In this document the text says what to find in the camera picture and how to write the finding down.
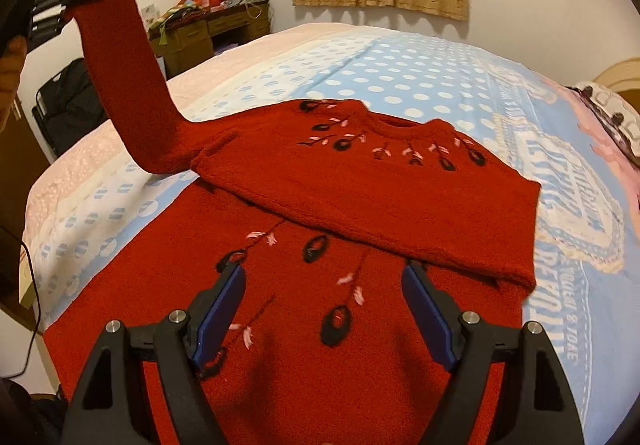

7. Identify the colourful striped cloth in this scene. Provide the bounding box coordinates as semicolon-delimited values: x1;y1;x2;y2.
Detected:
150;5;201;48

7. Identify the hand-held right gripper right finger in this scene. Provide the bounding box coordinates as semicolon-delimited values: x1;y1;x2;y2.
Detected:
401;260;586;445

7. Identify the black cable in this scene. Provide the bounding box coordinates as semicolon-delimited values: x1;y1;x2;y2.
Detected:
0;225;43;381

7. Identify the beige headboard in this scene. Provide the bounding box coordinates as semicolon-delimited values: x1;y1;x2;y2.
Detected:
594;60;640;98

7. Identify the red knitted sweater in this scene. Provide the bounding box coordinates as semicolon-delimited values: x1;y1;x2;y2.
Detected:
45;0;543;445

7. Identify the beige box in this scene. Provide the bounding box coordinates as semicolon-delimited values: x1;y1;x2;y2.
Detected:
19;245;40;311

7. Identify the brown wooden desk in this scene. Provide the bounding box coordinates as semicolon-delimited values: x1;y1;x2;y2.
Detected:
147;0;271;78

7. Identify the black bag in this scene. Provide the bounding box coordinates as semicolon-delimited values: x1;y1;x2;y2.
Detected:
32;58;108;166

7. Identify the person's left hand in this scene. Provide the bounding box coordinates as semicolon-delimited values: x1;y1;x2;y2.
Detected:
0;35;28;131

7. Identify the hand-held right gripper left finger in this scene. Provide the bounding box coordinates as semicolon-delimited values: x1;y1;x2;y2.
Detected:
60;262;247;445

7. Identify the brown wooden door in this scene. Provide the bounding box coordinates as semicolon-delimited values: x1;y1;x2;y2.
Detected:
0;90;53;306

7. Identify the blue dotted printed blanket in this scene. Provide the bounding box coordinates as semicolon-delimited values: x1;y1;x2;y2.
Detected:
25;22;640;445

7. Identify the pink floral pillow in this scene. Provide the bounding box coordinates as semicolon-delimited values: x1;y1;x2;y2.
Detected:
572;81;640;171

